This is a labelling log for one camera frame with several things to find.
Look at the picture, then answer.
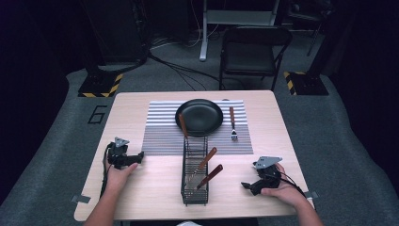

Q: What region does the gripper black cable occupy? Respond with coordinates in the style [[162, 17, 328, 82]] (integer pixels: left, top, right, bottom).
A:
[[278, 171, 308, 198], [99, 142, 113, 200]]

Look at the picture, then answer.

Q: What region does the black yellow-striped stand base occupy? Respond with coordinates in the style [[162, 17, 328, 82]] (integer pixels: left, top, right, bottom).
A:
[[283, 71, 329, 96], [77, 73, 124, 98]]

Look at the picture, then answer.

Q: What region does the black round plate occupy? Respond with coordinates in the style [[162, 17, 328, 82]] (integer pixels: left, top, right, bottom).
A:
[[174, 98, 224, 138]]

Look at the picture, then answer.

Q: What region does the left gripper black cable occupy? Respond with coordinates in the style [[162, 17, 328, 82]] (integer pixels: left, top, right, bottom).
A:
[[99, 142, 113, 200]]

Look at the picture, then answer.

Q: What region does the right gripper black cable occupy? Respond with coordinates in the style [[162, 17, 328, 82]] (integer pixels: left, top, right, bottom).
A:
[[278, 171, 308, 198]]

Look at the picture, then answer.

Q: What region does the black floor cable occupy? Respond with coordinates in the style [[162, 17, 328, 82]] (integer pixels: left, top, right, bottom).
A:
[[147, 51, 227, 92]]

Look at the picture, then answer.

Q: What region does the black wire cutlery basket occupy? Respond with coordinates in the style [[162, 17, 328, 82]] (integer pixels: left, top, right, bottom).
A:
[[180, 135, 210, 207]]

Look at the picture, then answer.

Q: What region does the striped grey placemat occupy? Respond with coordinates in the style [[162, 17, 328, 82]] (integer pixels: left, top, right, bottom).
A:
[[141, 99, 254, 156]]

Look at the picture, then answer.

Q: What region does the wooden-handled cutlery piece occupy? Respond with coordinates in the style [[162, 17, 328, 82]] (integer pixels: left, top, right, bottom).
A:
[[178, 113, 190, 139], [196, 163, 225, 190], [187, 146, 218, 185]]

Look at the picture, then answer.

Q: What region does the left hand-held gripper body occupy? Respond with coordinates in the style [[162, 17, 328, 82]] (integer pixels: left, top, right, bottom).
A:
[[105, 137, 141, 170]]

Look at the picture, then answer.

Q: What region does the dark metal stand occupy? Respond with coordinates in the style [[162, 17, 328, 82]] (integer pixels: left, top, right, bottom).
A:
[[286, 0, 335, 57]]

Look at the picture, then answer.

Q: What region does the black folding chair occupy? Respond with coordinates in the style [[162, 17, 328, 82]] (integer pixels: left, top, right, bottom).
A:
[[218, 25, 294, 92]]

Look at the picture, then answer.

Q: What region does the white metal stand frame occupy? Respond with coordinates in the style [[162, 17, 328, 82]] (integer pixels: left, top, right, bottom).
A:
[[199, 0, 280, 62]]

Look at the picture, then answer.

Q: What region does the wooden-handled fork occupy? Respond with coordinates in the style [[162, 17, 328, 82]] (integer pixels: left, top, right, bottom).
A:
[[228, 105, 239, 142]]

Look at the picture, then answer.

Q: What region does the person's left hand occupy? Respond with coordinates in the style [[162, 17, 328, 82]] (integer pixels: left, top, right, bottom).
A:
[[105, 161, 139, 193]]

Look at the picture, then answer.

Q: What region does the person's right hand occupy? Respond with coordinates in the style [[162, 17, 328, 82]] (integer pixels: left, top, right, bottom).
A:
[[260, 162, 305, 208]]

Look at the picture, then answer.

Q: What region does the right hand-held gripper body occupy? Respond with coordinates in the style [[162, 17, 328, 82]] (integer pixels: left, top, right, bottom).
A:
[[252, 155, 283, 193]]

